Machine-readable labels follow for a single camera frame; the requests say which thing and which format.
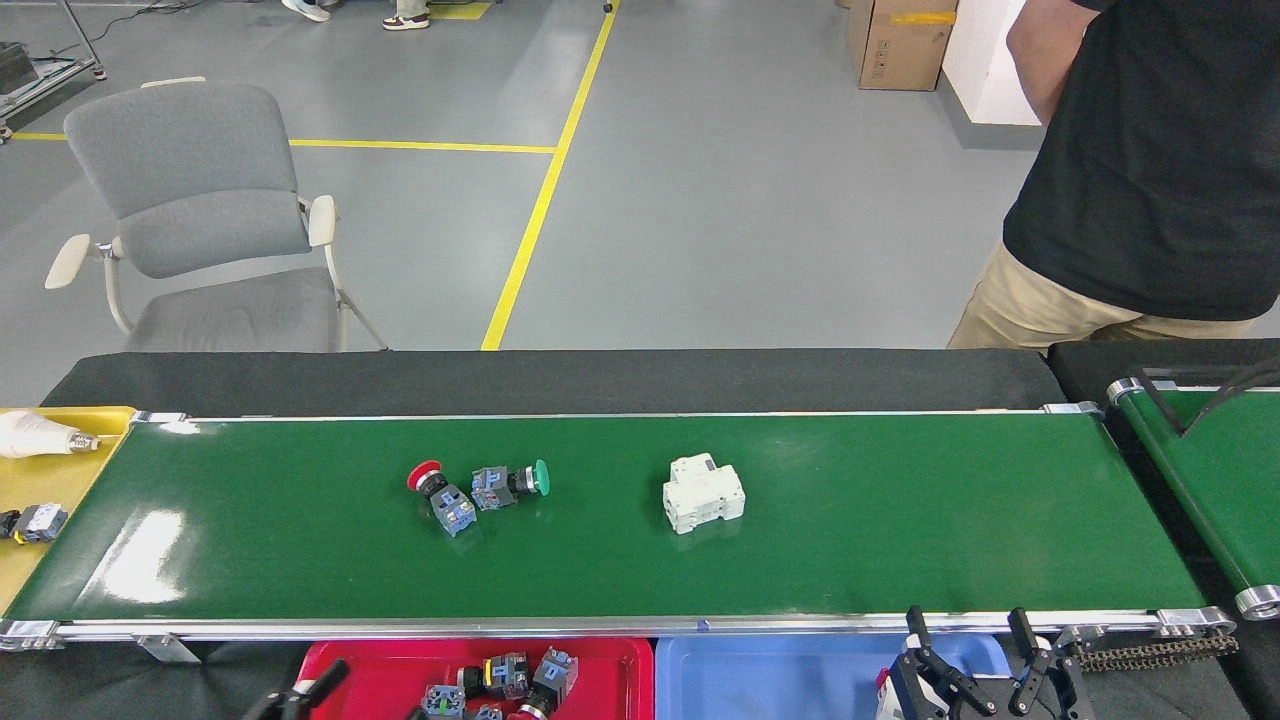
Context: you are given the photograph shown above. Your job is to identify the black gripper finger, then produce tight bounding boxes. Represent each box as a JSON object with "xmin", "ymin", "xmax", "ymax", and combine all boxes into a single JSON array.
[
  {"xmin": 1005, "ymin": 606, "xmax": 1098, "ymax": 720},
  {"xmin": 885, "ymin": 605, "xmax": 1001, "ymax": 720},
  {"xmin": 243, "ymin": 657, "xmax": 352, "ymax": 720}
]

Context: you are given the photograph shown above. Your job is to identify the long green conveyor belt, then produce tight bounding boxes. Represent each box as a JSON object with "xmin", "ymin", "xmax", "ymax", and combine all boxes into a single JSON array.
[{"xmin": 0, "ymin": 402, "xmax": 1239, "ymax": 651}]

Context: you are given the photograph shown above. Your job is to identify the green feeder conveyor belt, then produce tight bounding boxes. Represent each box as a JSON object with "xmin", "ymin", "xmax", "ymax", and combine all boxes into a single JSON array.
[{"xmin": 1106, "ymin": 377, "xmax": 1280, "ymax": 621}]

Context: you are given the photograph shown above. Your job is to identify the yellow plastic tray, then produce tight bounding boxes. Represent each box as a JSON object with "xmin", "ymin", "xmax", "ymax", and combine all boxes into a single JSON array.
[{"xmin": 0, "ymin": 406, "xmax": 138, "ymax": 613}]

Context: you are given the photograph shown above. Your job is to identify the red plastic bin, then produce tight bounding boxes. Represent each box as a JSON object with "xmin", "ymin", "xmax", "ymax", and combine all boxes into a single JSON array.
[{"xmin": 298, "ymin": 638, "xmax": 656, "ymax": 720}]

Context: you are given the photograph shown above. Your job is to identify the blue plastic bin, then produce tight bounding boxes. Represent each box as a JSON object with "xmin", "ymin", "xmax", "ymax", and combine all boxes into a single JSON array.
[{"xmin": 655, "ymin": 633, "xmax": 1013, "ymax": 720}]

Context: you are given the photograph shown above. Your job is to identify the white light bulb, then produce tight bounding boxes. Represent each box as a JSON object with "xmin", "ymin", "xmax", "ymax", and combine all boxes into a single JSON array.
[{"xmin": 0, "ymin": 410, "xmax": 101, "ymax": 459}]

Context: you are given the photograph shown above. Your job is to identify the grey padded chair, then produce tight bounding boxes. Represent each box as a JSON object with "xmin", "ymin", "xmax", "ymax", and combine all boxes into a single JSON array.
[{"xmin": 45, "ymin": 76, "xmax": 391, "ymax": 353}]

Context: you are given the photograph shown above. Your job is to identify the brown cardboard box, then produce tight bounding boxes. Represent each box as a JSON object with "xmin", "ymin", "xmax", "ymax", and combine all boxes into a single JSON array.
[{"xmin": 846, "ymin": 0, "xmax": 959, "ymax": 92}]

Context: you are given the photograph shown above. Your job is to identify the metal wheeled rack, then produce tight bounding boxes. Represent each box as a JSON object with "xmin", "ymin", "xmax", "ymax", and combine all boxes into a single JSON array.
[{"xmin": 0, "ymin": 0, "xmax": 106, "ymax": 136}]

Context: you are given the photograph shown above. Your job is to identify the conveyor drive chain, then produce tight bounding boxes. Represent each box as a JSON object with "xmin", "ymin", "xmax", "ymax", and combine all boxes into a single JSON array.
[{"xmin": 1065, "ymin": 630, "xmax": 1241, "ymax": 673}]

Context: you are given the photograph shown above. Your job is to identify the black cable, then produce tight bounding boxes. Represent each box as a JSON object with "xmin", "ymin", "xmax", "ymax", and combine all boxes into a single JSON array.
[{"xmin": 1140, "ymin": 360, "xmax": 1280, "ymax": 438}]

